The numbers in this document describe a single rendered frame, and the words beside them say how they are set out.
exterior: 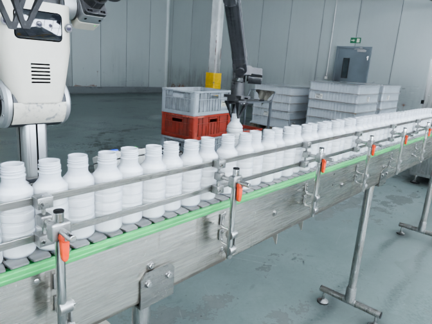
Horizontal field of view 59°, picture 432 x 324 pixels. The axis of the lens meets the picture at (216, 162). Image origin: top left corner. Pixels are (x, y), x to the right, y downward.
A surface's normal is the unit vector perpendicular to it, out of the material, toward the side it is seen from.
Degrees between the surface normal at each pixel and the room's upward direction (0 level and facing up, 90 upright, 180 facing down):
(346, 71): 90
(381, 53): 90
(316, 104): 90
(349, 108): 89
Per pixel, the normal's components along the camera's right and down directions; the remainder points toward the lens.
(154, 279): 0.74, 0.22
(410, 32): -0.67, 0.14
